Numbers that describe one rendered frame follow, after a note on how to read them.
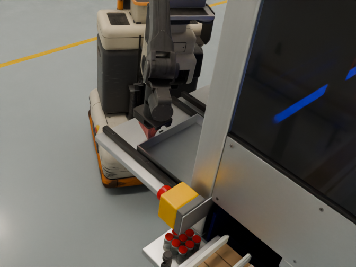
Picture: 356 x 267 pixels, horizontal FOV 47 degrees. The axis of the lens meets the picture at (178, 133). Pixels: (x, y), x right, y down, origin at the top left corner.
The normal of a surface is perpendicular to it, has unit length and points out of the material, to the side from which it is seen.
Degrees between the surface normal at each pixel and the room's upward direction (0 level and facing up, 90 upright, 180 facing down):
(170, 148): 0
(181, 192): 0
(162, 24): 46
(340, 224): 90
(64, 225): 0
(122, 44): 90
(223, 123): 90
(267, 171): 90
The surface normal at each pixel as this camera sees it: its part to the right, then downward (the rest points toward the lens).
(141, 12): 0.28, 0.66
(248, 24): -0.71, 0.37
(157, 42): 0.29, -0.08
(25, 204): 0.12, -0.77
